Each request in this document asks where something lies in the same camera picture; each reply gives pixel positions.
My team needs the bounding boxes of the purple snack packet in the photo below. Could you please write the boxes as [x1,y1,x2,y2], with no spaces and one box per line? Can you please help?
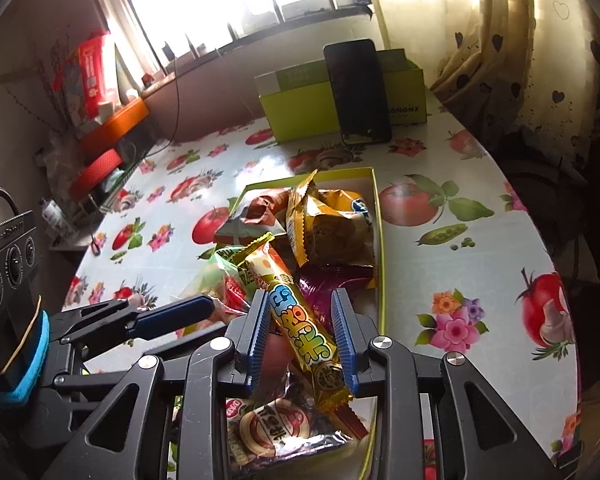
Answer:
[297,262,376,333]

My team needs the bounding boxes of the window with dark frame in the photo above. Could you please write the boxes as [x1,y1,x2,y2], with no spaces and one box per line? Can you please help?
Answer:
[95,0,381,76]

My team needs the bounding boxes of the black cable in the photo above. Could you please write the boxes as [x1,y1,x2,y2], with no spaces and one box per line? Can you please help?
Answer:
[170,55,182,145]

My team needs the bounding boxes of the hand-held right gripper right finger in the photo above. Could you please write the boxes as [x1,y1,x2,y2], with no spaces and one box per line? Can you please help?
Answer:
[330,288,556,480]

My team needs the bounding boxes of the clear bag with green label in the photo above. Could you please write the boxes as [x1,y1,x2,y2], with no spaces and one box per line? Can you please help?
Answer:
[177,244,253,333]

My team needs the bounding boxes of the clear plastic bag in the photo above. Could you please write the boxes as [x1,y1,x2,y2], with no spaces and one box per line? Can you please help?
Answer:
[32,132,83,186]

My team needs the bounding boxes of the black phone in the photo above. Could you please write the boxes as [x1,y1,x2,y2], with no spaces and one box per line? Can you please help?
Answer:
[323,38,393,146]

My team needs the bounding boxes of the shallow green cardboard tray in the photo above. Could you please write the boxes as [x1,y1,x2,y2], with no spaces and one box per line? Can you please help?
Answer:
[227,166,388,480]

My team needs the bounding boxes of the tall green cardboard box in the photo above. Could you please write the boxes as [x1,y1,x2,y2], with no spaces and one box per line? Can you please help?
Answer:
[254,49,427,143]

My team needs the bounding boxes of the orange white snack packet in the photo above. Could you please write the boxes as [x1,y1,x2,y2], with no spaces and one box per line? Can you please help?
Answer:
[215,187,293,248]

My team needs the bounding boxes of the yellow chip bag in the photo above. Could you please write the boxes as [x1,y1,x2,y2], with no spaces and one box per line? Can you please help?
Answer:
[286,170,378,267]

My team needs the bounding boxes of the long yellow snack packet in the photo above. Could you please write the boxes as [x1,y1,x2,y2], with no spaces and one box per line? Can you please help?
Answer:
[232,232,356,411]

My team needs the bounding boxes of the cream heart print curtain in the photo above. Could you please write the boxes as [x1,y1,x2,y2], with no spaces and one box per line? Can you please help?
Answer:
[430,0,600,171]

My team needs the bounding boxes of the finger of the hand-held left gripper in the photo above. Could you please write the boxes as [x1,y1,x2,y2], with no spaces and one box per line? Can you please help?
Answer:
[125,295,219,340]
[49,299,147,359]

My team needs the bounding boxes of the tomato print tablecloth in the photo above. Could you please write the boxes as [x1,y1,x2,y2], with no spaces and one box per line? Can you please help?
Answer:
[62,110,581,480]

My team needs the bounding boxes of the red wipes pack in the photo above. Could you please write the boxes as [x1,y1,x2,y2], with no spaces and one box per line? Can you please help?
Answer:
[77,30,118,118]

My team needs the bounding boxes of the orange plastic basket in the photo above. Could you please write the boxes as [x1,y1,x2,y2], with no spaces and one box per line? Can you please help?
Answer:
[77,97,148,158]

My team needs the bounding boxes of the red woven basket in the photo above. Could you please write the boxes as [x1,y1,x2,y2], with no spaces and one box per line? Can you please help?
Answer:
[69,149,123,201]

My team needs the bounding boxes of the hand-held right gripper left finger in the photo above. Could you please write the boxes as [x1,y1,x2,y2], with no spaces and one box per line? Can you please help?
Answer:
[45,289,272,480]

